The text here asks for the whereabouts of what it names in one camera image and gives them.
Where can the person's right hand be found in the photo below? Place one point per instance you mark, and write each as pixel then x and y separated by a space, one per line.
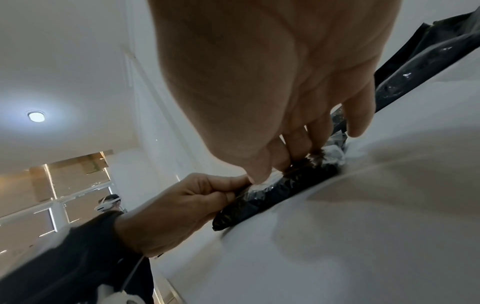
pixel 262 74

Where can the person's left hand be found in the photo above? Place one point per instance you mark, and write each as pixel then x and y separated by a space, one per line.
pixel 168 216

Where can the glossy black plastic bag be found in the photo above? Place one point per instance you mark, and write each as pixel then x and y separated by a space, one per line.
pixel 262 199

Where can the clear tape strip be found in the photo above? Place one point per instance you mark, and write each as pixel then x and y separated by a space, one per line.
pixel 330 154

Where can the row of black plastic packets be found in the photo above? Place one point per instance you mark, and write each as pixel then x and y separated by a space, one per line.
pixel 423 59

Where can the black left wristband with markers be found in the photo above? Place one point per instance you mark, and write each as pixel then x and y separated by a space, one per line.
pixel 67 258

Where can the round ceiling lamp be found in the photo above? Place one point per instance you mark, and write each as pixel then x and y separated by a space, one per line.
pixel 36 116

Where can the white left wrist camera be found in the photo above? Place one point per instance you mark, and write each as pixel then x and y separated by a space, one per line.
pixel 120 298

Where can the wooden door frame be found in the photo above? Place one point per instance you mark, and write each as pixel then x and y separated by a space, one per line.
pixel 67 178

